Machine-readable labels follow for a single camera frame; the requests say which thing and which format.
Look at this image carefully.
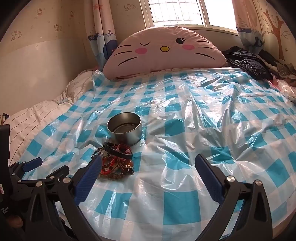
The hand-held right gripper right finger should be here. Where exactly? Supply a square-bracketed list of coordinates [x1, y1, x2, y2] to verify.
[195, 153, 273, 241]

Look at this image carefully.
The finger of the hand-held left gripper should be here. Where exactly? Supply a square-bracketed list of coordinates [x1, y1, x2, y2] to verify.
[17, 165, 70, 188]
[9, 157, 43, 180]

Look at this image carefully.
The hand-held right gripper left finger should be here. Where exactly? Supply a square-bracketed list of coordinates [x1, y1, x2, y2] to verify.
[24, 155, 103, 241]

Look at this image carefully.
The pile of bracelets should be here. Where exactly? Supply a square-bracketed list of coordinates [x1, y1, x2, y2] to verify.
[92, 142, 135, 179]

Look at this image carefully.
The round metal tin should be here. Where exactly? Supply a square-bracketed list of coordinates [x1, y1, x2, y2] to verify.
[107, 112, 142, 146]

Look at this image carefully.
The person's left hand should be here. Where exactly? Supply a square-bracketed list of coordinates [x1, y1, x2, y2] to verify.
[7, 214, 23, 230]

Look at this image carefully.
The white striped quilt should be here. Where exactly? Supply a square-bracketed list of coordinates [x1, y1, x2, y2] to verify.
[3, 70, 97, 165]

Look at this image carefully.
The blue checkered plastic sheet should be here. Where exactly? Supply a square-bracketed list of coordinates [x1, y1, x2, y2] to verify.
[9, 67, 296, 241]

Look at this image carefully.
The pink plastic-wrapped bundle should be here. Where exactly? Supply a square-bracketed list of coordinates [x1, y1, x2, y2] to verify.
[276, 79, 296, 103]

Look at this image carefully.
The black puffer jacket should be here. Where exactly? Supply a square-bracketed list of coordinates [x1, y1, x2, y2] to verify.
[225, 46, 273, 80]

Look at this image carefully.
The pink cat face pillow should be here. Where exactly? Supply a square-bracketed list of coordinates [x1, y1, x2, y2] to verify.
[102, 26, 228, 79]

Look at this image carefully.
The pile of dark clothes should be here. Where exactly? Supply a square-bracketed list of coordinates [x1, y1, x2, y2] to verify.
[259, 47, 296, 79]

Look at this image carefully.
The whale print curtain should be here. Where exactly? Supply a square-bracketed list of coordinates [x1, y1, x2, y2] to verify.
[84, 0, 119, 70]
[232, 0, 264, 52]

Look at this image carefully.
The window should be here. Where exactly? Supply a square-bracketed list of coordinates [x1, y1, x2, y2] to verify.
[139, 0, 241, 35]

